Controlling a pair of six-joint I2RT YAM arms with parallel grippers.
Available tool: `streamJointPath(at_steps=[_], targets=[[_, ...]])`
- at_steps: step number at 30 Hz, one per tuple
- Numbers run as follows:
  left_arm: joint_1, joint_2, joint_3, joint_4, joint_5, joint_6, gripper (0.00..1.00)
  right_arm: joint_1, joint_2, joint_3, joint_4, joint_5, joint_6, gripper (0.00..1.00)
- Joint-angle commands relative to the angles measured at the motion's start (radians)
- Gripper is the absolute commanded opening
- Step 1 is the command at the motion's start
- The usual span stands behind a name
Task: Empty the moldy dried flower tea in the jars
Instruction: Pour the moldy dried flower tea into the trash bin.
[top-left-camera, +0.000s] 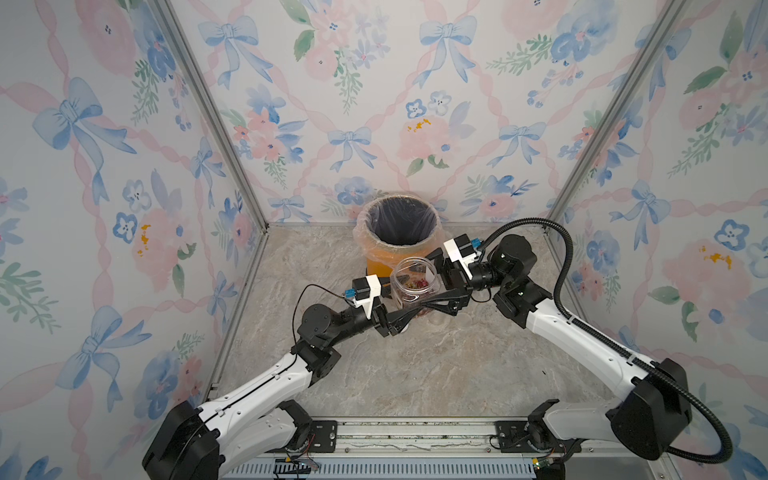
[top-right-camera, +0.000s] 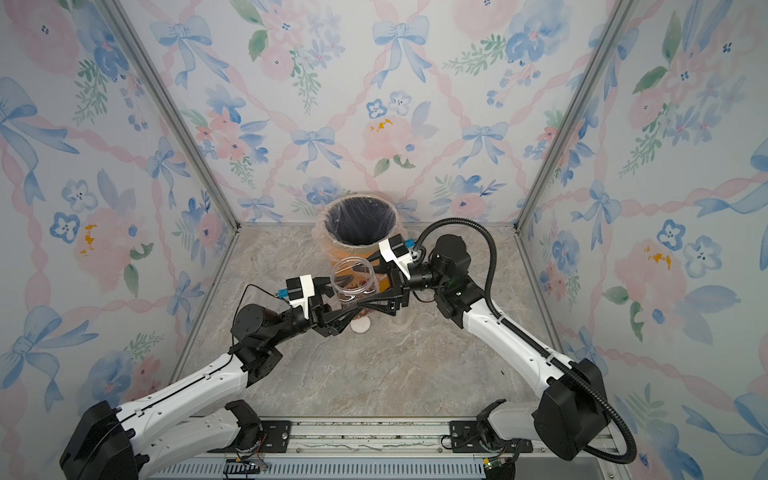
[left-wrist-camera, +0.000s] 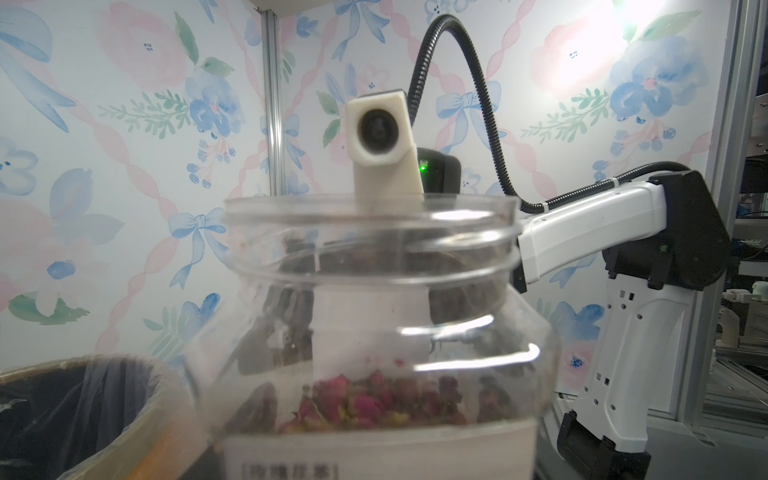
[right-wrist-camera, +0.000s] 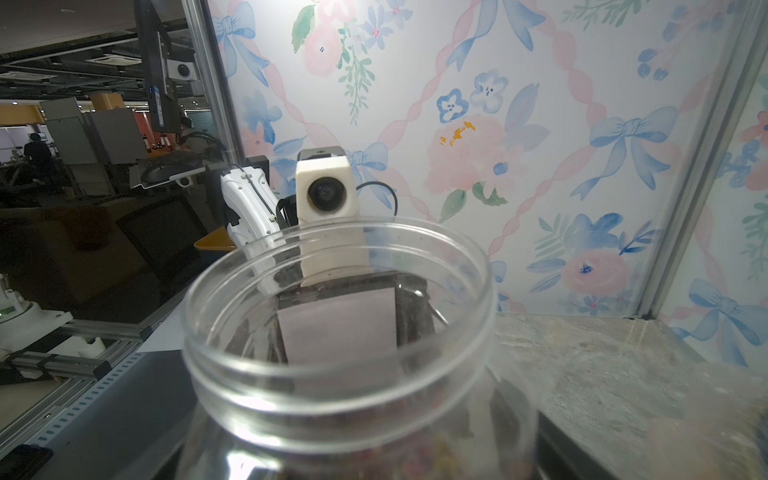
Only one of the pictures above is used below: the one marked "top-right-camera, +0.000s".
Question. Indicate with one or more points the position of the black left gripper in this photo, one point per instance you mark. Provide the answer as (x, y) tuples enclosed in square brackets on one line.
[(316, 319)]

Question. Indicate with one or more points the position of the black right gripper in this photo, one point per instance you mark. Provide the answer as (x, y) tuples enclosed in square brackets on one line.
[(402, 285)]

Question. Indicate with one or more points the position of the labelled flower tea jar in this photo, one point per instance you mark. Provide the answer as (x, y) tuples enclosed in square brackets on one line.
[(353, 279)]

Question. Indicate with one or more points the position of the white flower tea jar lid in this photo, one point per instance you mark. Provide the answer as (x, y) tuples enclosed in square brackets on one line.
[(360, 325)]

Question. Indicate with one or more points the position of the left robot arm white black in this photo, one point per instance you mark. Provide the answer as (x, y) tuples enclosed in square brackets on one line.
[(138, 439)]

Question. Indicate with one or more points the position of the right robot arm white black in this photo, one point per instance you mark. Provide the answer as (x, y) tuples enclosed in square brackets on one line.
[(572, 409)]

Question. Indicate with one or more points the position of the clear plastic bin liner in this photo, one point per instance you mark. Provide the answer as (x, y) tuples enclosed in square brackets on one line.
[(351, 240)]

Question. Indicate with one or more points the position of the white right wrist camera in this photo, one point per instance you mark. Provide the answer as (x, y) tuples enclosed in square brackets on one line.
[(396, 254)]

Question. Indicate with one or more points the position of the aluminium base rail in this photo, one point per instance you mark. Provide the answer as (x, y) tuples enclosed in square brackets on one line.
[(364, 448)]

